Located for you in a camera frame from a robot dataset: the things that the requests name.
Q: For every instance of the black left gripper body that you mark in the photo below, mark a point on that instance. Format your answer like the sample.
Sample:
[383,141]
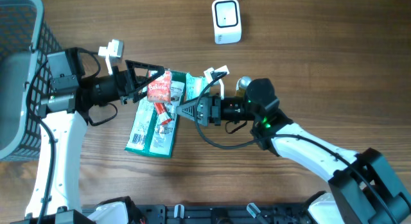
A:
[113,86]

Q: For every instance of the red snack packet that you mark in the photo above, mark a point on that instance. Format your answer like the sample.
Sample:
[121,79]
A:
[162,113]

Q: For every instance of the red Kleenex tissue pack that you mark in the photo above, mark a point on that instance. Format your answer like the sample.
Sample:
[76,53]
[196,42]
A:
[159,91]

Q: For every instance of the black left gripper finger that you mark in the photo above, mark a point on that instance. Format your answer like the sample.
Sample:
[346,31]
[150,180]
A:
[137,88]
[152,71]

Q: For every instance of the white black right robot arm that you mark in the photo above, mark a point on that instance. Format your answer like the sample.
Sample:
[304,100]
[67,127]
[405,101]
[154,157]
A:
[363,186]

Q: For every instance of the teal wet wipes pack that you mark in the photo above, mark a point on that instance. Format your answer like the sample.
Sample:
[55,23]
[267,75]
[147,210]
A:
[194,86]

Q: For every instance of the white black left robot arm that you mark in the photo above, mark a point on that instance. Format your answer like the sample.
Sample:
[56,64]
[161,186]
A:
[63,116]

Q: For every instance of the grey mesh shopping basket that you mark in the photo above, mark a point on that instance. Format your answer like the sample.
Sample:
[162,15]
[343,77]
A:
[26,40]

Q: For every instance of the green 3M gloves package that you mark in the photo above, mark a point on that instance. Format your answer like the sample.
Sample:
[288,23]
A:
[149,137]

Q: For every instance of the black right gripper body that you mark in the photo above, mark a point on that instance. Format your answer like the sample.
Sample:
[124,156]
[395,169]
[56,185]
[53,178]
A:
[230,106]

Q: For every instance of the yellow oil bottle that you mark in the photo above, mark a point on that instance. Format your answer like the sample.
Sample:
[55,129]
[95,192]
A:
[241,86]

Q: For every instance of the white cube barcode scanner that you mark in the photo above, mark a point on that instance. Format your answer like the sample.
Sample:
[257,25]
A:
[226,21]

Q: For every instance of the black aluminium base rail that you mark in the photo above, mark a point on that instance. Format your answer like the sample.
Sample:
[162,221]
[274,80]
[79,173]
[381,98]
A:
[278,213]

